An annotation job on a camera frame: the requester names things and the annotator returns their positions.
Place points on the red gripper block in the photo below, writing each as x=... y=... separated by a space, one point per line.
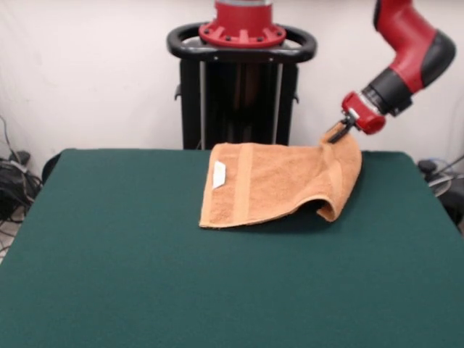
x=366 y=117

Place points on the orange terry towel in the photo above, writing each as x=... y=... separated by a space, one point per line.
x=272 y=181

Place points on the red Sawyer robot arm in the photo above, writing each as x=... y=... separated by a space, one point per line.
x=409 y=40

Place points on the small black device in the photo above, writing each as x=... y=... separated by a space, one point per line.
x=21 y=156
x=427 y=166

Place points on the grey round stand base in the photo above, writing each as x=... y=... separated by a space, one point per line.
x=439 y=185

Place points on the black bulky object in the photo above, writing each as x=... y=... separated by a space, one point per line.
x=455 y=204

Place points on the dark green table cloth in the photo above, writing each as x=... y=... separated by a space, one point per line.
x=108 y=272

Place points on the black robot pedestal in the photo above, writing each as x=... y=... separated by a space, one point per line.
x=235 y=108

